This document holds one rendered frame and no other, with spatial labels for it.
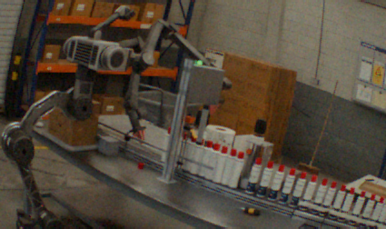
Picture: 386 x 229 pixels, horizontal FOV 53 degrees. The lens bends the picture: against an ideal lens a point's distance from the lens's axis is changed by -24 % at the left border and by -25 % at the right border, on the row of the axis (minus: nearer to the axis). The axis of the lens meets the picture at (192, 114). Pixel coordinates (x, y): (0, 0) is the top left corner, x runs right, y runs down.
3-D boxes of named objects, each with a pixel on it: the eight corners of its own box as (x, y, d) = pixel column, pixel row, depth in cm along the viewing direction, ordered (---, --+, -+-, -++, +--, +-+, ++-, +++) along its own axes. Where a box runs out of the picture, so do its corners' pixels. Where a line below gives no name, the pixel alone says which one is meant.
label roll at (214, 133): (230, 156, 334) (234, 135, 332) (200, 150, 336) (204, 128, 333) (231, 149, 354) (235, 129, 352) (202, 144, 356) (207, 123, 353)
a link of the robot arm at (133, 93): (133, 49, 323) (143, 44, 316) (139, 52, 327) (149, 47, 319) (121, 108, 306) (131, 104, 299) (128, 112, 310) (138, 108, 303)
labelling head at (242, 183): (262, 186, 274) (274, 144, 270) (252, 191, 264) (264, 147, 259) (242, 180, 282) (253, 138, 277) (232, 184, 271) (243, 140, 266)
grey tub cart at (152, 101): (147, 152, 632) (162, 76, 615) (192, 167, 606) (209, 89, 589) (109, 161, 553) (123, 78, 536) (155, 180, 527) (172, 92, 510)
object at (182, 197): (342, 191, 310) (343, 189, 310) (274, 247, 201) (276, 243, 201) (123, 116, 421) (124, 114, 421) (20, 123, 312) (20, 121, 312)
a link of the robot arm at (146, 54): (149, 22, 288) (160, 14, 282) (166, 34, 293) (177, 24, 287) (129, 69, 257) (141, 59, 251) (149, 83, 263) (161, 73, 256)
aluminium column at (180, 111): (173, 181, 275) (197, 60, 263) (167, 182, 271) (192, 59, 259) (165, 178, 277) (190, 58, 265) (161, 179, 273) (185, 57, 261)
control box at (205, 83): (218, 106, 266) (225, 71, 263) (187, 102, 260) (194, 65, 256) (211, 102, 275) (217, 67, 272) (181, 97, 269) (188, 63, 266)
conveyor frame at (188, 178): (298, 213, 249) (301, 205, 248) (291, 217, 240) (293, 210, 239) (89, 131, 337) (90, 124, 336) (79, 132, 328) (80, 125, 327)
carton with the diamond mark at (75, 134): (95, 144, 301) (101, 103, 296) (70, 146, 282) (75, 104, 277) (69, 130, 318) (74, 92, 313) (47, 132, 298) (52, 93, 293)
